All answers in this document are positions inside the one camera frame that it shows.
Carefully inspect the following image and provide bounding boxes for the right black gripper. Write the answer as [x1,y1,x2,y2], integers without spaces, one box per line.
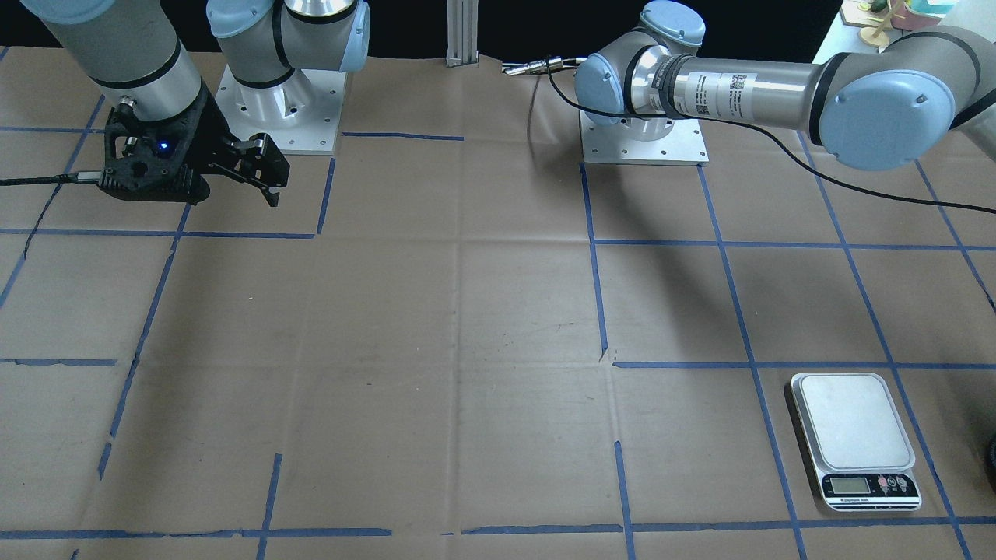
[188,82,289,207]

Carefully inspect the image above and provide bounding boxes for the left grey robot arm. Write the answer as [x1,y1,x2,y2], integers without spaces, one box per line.
[575,1,995,171]

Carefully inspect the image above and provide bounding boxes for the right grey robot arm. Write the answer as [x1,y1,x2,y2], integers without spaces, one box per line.
[25,1,371,207]

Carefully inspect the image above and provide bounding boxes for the silver kitchen scale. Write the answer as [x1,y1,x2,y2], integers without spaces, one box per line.
[787,373,924,513]

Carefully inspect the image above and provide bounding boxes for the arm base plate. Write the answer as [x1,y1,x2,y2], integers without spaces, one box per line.
[579,111,710,166]
[215,67,351,156]

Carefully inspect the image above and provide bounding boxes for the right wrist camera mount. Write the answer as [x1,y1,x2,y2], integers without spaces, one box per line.
[97,98,210,205]

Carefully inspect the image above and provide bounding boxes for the black braided cable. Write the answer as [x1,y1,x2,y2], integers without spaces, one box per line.
[0,173,102,187]

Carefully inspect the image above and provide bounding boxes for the aluminium frame post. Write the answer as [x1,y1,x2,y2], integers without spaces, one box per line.
[445,0,480,68]

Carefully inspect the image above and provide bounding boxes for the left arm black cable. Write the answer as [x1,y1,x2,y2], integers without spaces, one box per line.
[526,54,996,215]

